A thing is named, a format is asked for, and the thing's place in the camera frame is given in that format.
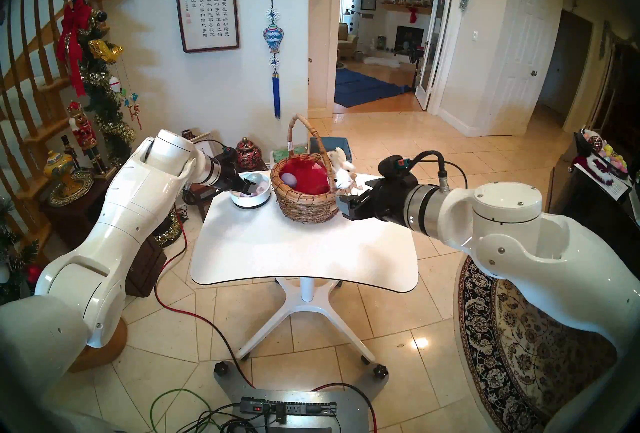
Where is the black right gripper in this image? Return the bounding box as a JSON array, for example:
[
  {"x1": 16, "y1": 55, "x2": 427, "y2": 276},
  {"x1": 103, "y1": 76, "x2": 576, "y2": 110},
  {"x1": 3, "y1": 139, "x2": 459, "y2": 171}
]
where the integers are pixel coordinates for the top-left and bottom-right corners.
[{"x1": 336, "y1": 176, "x2": 420, "y2": 222}]

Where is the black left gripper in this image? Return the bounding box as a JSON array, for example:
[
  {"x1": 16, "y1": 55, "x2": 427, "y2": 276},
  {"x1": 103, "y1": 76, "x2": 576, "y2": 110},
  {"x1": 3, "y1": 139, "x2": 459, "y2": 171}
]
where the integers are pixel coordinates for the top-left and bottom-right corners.
[{"x1": 217, "y1": 157, "x2": 258, "y2": 197}]

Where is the wicker basket with handle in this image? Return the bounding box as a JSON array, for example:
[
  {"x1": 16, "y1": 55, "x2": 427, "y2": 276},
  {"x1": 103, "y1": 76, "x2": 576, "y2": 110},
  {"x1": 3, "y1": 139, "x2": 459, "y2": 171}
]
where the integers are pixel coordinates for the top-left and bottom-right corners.
[{"x1": 269, "y1": 114, "x2": 341, "y2": 225}]

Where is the pastel egg decoration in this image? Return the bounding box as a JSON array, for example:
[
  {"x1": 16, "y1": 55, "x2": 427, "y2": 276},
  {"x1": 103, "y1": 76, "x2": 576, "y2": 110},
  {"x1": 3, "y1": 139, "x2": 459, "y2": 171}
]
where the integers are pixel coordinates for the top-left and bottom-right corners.
[{"x1": 600, "y1": 143, "x2": 630, "y2": 173}]

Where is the white round bowl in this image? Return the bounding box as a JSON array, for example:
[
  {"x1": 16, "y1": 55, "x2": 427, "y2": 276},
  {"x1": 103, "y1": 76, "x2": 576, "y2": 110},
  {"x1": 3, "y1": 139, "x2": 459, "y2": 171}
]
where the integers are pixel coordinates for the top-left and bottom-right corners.
[{"x1": 230, "y1": 172, "x2": 272, "y2": 209}]

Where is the white plush bunny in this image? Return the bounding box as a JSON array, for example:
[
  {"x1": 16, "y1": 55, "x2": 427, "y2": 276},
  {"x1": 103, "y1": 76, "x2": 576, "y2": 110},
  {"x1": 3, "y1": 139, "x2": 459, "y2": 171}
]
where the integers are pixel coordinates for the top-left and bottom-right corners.
[{"x1": 332, "y1": 168, "x2": 358, "y2": 193}]

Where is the red black ceramic jar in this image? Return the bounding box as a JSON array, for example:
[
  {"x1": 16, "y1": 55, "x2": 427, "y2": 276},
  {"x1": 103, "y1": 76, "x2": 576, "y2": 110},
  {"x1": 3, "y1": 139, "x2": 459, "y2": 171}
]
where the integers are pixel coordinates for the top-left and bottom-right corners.
[{"x1": 236, "y1": 137, "x2": 263, "y2": 171}]

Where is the cream plush bunny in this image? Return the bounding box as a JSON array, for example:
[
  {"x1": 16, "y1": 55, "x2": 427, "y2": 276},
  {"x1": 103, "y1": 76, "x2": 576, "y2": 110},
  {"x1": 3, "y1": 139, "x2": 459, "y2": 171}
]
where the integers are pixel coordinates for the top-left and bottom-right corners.
[{"x1": 327, "y1": 147, "x2": 355, "y2": 171}]

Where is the red tulle cloth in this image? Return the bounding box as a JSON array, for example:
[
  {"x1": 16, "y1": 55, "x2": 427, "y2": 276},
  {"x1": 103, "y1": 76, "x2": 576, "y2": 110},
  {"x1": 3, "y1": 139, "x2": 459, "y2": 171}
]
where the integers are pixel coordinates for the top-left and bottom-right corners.
[{"x1": 278, "y1": 157, "x2": 331, "y2": 196}]

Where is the small brown wooden stool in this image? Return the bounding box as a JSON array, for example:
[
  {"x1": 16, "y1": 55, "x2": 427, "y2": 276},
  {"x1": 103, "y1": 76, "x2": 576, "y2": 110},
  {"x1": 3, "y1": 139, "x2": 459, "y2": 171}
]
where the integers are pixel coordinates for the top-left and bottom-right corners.
[{"x1": 182, "y1": 182, "x2": 221, "y2": 222}]

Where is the blue fabric storage box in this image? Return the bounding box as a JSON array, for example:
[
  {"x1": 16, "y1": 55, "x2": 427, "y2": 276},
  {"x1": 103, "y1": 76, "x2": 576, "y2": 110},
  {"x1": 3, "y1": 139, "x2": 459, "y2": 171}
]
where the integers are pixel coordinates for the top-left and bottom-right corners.
[{"x1": 309, "y1": 137, "x2": 353, "y2": 162}]

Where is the blue floor rug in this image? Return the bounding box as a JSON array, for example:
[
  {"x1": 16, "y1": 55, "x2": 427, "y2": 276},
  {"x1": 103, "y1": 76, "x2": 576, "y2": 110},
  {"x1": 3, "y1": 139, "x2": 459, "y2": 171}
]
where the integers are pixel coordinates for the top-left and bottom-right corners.
[{"x1": 334, "y1": 68, "x2": 416, "y2": 108}]

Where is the dark wooden cabinet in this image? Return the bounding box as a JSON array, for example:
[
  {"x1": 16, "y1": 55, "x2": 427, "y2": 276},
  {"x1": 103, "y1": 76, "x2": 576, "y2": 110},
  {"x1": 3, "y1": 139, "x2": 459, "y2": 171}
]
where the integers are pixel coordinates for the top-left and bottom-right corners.
[{"x1": 40, "y1": 172, "x2": 168, "y2": 297}]

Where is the blue vase knot hanging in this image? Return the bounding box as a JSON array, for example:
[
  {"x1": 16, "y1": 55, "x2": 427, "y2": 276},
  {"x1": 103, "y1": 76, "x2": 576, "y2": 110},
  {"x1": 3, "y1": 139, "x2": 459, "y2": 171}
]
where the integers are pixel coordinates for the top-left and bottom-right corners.
[{"x1": 262, "y1": 0, "x2": 285, "y2": 119}]

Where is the green christmas garland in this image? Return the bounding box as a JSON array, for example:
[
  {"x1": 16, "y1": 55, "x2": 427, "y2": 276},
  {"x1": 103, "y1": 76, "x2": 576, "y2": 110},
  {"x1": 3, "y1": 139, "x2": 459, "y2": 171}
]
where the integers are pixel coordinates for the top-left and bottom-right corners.
[{"x1": 75, "y1": 7, "x2": 153, "y2": 172}]

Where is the black floor fan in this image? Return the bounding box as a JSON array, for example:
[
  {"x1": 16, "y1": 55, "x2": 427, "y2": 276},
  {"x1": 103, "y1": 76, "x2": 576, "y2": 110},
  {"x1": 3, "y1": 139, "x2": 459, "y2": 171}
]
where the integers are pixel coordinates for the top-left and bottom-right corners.
[{"x1": 407, "y1": 44, "x2": 426, "y2": 90}]

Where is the beige armchair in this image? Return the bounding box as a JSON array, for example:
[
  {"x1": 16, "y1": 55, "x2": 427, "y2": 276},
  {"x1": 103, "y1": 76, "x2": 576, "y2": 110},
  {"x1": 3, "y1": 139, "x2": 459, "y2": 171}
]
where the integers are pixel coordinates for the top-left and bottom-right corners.
[{"x1": 338, "y1": 23, "x2": 360, "y2": 55}]

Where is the brass decorative plate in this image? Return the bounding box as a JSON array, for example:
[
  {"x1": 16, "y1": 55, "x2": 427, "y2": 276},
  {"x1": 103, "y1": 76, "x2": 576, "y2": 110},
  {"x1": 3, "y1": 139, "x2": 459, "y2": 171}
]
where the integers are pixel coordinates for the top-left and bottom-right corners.
[{"x1": 48, "y1": 171, "x2": 96, "y2": 208}]

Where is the black fireplace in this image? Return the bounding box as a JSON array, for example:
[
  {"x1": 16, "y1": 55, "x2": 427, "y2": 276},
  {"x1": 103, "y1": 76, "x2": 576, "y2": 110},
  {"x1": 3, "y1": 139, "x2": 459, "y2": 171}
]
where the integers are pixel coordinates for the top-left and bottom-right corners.
[{"x1": 394, "y1": 26, "x2": 425, "y2": 55}]

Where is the red nutcracker figure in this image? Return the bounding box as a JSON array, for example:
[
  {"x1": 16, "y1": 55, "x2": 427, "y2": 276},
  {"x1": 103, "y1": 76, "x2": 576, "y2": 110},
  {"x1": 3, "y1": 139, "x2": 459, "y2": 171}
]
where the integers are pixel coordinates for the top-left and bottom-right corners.
[{"x1": 67, "y1": 101, "x2": 108, "y2": 175}]

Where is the white glass french door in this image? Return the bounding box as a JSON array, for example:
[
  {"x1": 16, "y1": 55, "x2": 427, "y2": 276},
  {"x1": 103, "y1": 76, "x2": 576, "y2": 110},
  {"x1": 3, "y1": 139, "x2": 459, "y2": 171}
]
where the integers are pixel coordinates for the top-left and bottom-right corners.
[{"x1": 415, "y1": 0, "x2": 457, "y2": 111}]

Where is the small black nutcracker figure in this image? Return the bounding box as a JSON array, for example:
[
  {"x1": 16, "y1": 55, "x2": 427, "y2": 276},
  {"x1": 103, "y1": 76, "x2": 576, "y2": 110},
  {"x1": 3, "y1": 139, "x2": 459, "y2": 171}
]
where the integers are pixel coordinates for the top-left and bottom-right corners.
[{"x1": 60, "y1": 135, "x2": 81, "y2": 171}]

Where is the yellow ceramic vase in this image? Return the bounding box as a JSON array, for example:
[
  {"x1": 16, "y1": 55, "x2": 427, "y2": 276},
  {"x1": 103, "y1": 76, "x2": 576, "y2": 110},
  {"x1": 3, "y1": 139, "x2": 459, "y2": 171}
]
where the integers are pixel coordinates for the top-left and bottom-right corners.
[{"x1": 43, "y1": 151, "x2": 76, "y2": 193}]

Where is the wooden staircase railing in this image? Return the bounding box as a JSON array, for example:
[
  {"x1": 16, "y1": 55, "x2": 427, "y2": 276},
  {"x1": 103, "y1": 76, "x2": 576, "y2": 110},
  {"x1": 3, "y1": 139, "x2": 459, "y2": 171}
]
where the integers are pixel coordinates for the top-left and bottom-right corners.
[{"x1": 0, "y1": 0, "x2": 163, "y2": 237}]

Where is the black power strip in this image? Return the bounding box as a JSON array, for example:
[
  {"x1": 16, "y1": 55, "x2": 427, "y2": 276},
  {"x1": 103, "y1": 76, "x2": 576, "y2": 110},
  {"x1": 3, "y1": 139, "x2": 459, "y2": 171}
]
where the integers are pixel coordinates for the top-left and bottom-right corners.
[{"x1": 239, "y1": 397, "x2": 338, "y2": 417}]

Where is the white panel door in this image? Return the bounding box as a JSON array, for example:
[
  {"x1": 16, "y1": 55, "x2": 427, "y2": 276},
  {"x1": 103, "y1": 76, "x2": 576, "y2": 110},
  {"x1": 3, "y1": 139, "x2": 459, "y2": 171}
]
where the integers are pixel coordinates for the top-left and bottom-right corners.
[{"x1": 492, "y1": 0, "x2": 553, "y2": 137}]

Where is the black piano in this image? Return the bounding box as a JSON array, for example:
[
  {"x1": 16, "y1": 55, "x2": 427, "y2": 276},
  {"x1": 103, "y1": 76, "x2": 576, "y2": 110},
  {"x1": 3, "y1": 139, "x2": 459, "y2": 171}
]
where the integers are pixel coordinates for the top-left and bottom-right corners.
[{"x1": 547, "y1": 129, "x2": 640, "y2": 262}]

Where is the red ribbon bow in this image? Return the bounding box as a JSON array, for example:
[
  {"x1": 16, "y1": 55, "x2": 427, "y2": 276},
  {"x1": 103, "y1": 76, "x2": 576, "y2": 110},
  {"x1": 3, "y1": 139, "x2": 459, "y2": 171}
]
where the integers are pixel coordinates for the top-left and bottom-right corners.
[{"x1": 55, "y1": 0, "x2": 93, "y2": 97}]

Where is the oriental patterned round rug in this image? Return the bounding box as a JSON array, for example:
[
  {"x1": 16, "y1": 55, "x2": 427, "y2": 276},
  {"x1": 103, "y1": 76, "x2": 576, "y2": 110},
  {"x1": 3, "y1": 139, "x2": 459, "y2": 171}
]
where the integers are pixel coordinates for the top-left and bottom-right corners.
[{"x1": 454, "y1": 257, "x2": 621, "y2": 433}]

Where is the red santa hat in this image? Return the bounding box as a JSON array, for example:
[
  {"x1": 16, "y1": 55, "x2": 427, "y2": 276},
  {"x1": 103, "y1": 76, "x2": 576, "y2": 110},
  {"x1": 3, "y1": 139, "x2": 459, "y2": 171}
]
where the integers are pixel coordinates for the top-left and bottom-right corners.
[{"x1": 571, "y1": 156, "x2": 615, "y2": 186}]

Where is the small christmas tree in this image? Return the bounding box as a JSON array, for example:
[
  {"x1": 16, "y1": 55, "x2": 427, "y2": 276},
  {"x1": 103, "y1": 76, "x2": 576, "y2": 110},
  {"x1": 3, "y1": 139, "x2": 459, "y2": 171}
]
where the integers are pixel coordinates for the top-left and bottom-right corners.
[{"x1": 0, "y1": 197, "x2": 43, "y2": 307}]

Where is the white paper sheet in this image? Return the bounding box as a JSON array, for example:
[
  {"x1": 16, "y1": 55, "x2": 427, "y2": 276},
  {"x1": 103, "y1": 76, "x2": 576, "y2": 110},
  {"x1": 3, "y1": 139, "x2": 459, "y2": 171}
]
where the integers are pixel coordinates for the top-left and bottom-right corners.
[{"x1": 574, "y1": 163, "x2": 630, "y2": 201}]

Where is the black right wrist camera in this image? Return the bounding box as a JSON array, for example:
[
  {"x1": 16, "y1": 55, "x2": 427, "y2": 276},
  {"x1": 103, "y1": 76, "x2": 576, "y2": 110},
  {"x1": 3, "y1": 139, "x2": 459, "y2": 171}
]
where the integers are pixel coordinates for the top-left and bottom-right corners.
[{"x1": 377, "y1": 155, "x2": 421, "y2": 180}]

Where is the black left camera cable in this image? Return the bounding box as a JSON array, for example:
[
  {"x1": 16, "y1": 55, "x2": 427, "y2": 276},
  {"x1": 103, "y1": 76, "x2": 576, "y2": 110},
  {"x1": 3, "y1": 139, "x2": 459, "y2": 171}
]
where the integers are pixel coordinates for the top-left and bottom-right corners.
[{"x1": 182, "y1": 138, "x2": 228, "y2": 207}]

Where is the black camera cable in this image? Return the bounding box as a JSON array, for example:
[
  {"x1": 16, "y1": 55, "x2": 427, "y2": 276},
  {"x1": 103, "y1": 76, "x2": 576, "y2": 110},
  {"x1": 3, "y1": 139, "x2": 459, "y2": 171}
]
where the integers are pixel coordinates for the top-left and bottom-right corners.
[
  {"x1": 407, "y1": 150, "x2": 468, "y2": 190},
  {"x1": 182, "y1": 138, "x2": 228, "y2": 207}
]

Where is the black right camera cable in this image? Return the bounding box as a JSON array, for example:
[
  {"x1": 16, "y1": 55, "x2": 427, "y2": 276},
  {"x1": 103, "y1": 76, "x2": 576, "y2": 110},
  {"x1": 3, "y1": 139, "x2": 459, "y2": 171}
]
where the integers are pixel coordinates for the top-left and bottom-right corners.
[{"x1": 407, "y1": 150, "x2": 468, "y2": 190}]

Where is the white table pedestal base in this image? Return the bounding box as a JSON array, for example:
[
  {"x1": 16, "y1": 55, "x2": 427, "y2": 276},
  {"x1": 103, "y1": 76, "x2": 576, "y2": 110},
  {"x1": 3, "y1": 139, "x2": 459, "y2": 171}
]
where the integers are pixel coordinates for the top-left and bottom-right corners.
[{"x1": 235, "y1": 277, "x2": 388, "y2": 366}]

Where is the red cable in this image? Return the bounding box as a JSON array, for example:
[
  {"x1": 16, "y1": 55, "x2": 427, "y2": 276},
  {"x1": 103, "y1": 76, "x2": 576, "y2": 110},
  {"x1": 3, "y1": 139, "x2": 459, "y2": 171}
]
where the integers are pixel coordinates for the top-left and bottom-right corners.
[
  {"x1": 152, "y1": 217, "x2": 251, "y2": 387},
  {"x1": 310, "y1": 381, "x2": 378, "y2": 433}
]

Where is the colourful hanging ornament string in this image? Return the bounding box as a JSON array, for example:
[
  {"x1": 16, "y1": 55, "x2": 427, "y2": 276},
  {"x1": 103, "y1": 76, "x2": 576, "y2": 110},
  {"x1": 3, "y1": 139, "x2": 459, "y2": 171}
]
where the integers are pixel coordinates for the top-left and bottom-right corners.
[{"x1": 122, "y1": 92, "x2": 143, "y2": 130}]

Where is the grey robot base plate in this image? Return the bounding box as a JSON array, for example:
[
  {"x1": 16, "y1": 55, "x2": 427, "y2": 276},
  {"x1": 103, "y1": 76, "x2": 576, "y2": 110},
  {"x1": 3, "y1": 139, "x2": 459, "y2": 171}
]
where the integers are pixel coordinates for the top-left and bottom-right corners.
[{"x1": 214, "y1": 361, "x2": 390, "y2": 433}]

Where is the green cable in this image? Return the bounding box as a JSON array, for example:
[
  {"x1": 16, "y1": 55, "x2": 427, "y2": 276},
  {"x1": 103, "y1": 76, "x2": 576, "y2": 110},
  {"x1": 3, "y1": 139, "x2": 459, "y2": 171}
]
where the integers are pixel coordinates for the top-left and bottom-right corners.
[{"x1": 150, "y1": 388, "x2": 213, "y2": 433}]

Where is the black cable bundle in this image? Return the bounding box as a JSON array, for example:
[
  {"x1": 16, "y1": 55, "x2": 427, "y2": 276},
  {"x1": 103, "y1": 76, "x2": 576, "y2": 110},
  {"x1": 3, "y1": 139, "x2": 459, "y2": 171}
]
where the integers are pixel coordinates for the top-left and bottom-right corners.
[{"x1": 195, "y1": 402, "x2": 281, "y2": 433}]

